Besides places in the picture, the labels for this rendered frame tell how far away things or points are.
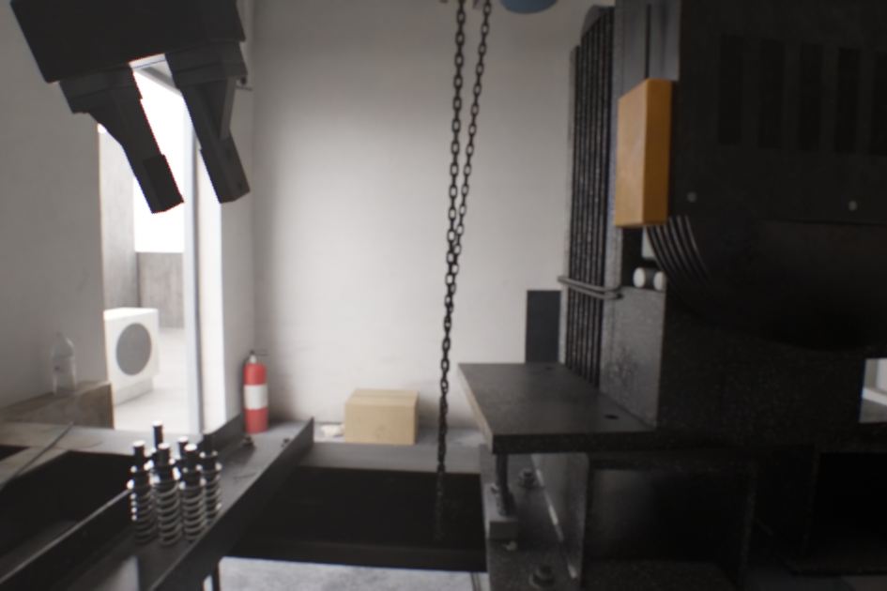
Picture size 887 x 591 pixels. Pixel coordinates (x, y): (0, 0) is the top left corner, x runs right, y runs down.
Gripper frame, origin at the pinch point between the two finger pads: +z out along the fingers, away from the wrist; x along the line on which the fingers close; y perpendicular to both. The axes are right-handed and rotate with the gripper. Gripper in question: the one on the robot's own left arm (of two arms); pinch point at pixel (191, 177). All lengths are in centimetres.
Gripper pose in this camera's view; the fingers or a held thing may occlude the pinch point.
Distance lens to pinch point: 39.9
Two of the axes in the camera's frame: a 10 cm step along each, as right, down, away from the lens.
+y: 1.0, -4.7, 8.8
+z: 1.6, 8.8, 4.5
